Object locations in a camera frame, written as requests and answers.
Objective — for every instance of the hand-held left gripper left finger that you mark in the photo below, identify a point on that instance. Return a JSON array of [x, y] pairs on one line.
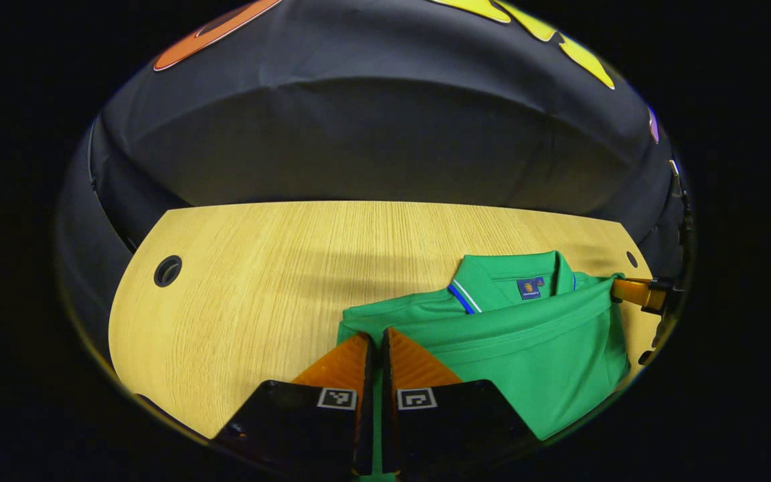
[[364, 428]]

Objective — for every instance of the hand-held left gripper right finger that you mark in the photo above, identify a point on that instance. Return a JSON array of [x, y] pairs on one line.
[[389, 428]]

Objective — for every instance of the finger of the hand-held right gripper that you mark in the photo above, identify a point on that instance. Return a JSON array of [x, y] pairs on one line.
[[663, 298]]

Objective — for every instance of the green T-shirt with blue trim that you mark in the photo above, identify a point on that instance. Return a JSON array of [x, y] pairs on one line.
[[533, 348]]

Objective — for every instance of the black backdrop cloth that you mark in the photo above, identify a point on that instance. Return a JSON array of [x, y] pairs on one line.
[[359, 134]]

